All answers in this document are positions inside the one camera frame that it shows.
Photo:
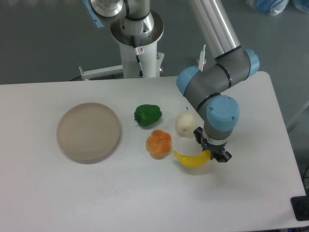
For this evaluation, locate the black device at table edge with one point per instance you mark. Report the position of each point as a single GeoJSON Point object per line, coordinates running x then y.
{"type": "Point", "coordinates": [300, 205]}

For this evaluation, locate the yellow toy banana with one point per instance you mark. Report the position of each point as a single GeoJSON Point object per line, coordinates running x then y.
{"type": "Point", "coordinates": [193, 161]}

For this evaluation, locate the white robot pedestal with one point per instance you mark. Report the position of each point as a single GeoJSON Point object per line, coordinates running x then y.
{"type": "Point", "coordinates": [137, 41]}

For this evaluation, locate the white toy pear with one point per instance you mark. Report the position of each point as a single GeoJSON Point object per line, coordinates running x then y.
{"type": "Point", "coordinates": [185, 124]}

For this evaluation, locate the blue plastic bag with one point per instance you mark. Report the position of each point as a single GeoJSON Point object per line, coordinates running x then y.
{"type": "Point", "coordinates": [268, 7]}

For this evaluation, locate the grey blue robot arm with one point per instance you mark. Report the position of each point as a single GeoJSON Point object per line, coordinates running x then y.
{"type": "Point", "coordinates": [204, 90]}

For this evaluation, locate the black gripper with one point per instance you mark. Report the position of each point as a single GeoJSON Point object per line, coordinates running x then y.
{"type": "Point", "coordinates": [217, 152]}

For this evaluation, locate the orange toy pumpkin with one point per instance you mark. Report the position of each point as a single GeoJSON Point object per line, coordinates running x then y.
{"type": "Point", "coordinates": [159, 144]}

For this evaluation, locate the green toy bell pepper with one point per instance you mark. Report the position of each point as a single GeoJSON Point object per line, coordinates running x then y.
{"type": "Point", "coordinates": [147, 114]}

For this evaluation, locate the white metal bracket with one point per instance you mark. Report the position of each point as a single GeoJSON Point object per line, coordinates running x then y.
{"type": "Point", "coordinates": [202, 61]}

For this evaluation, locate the beige round plate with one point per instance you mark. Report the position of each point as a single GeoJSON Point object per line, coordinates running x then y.
{"type": "Point", "coordinates": [89, 132]}

